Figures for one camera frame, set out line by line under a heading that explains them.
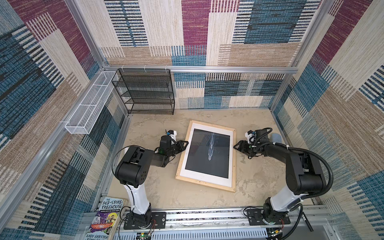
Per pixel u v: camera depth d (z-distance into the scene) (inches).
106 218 28.7
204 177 33.3
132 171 19.8
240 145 34.3
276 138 40.0
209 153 37.0
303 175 18.6
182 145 34.6
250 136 35.1
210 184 32.1
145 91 43.4
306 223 28.1
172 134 35.8
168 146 31.1
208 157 36.1
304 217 28.7
